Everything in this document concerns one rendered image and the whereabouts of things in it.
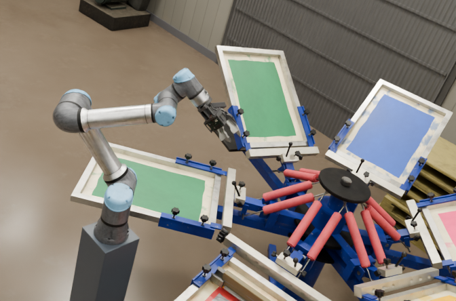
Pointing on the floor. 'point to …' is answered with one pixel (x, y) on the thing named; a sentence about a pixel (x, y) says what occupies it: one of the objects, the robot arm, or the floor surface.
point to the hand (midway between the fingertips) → (234, 135)
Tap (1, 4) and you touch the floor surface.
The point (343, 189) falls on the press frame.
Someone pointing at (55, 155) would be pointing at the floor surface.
